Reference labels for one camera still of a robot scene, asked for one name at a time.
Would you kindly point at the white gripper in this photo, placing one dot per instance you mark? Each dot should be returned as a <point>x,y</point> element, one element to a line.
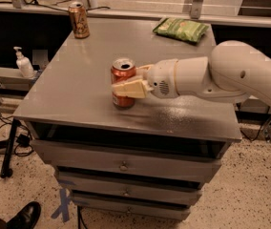
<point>161,78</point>

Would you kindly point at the red coke can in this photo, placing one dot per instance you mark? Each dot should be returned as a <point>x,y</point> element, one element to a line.
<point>121,70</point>

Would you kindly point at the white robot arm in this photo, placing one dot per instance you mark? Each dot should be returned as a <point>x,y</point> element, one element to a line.
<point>231,73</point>

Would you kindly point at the green jalapeno chip bag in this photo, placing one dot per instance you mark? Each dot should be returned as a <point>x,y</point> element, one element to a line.
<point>181,29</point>

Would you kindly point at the gold tall drink can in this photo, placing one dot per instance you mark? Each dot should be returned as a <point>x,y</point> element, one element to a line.
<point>78,18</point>

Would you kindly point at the top grey drawer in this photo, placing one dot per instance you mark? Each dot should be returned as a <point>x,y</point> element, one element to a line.
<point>127,162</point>

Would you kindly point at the grey drawer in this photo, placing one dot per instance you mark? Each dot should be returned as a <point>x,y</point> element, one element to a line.
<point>127,162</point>
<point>86,183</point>
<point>133,206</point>

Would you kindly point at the grey drawer cabinet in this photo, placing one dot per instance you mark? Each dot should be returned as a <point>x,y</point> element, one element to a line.
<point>71,102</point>

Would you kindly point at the middle grey drawer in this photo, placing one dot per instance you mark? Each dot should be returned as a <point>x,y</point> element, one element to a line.
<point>86,183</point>

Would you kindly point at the white pump dispenser bottle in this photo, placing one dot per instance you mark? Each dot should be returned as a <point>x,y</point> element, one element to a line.
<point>23,63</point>

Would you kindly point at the bottom grey drawer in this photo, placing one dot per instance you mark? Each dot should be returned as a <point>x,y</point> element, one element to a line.
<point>133,206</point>

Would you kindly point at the blue tape cross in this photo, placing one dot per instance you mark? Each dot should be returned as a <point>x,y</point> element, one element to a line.
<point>65,209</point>

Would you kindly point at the black metal stand leg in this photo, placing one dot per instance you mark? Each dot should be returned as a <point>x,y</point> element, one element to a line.
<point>6,171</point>

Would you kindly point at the black leather shoe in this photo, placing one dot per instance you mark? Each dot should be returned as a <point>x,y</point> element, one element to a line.
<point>27,217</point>

